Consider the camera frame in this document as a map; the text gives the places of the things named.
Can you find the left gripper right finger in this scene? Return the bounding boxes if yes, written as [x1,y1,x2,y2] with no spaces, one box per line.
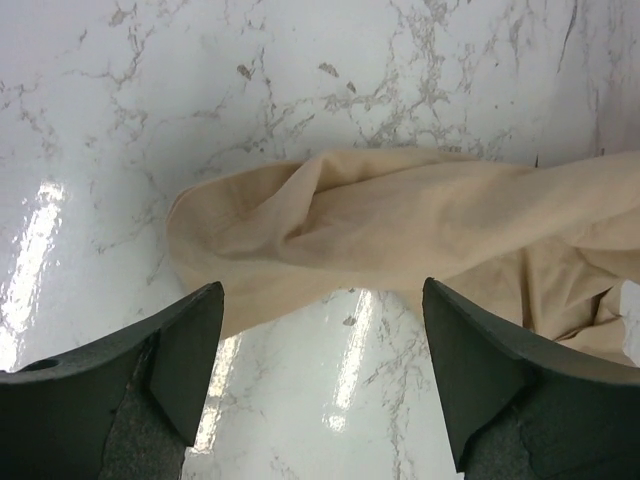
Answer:
[423,278,639,479]

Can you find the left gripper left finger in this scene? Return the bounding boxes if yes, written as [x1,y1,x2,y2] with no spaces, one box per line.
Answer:
[1,283,224,479]

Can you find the beige t shirt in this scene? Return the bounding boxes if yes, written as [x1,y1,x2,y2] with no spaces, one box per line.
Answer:
[167,148,639,364]

